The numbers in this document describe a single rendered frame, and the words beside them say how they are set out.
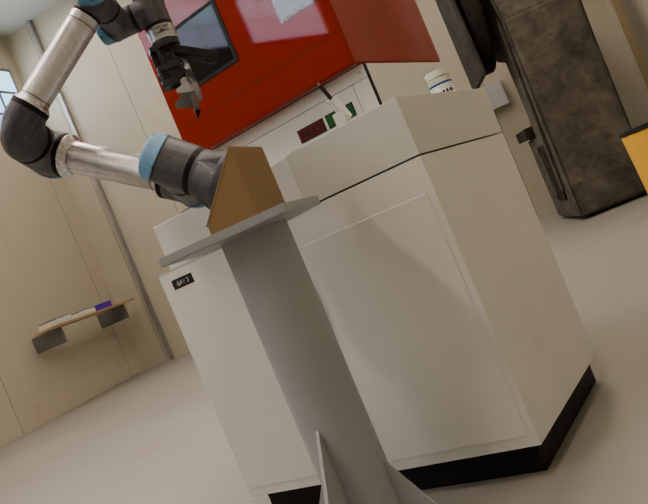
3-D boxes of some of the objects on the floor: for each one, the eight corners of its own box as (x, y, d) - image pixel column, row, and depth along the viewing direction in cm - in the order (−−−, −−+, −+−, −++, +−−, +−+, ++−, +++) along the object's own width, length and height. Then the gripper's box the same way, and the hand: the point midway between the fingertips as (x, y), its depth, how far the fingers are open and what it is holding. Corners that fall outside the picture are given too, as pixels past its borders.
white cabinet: (357, 434, 275) (273, 236, 275) (605, 379, 221) (502, 132, 221) (257, 524, 222) (154, 279, 222) (553, 480, 168) (417, 156, 168)
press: (681, 184, 629) (543, -146, 627) (526, 243, 677) (398, -64, 675) (659, 177, 776) (547, -91, 774) (533, 225, 824) (428, -26, 822)
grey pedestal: (456, 639, 124) (270, 197, 123) (243, 680, 139) (77, 286, 138) (487, 501, 172) (353, 182, 171) (326, 542, 187) (202, 250, 186)
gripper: (148, 62, 202) (176, 127, 202) (147, 35, 183) (177, 107, 183) (177, 52, 204) (205, 117, 204) (179, 24, 185) (209, 96, 185)
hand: (202, 109), depth 194 cm, fingers open, 14 cm apart
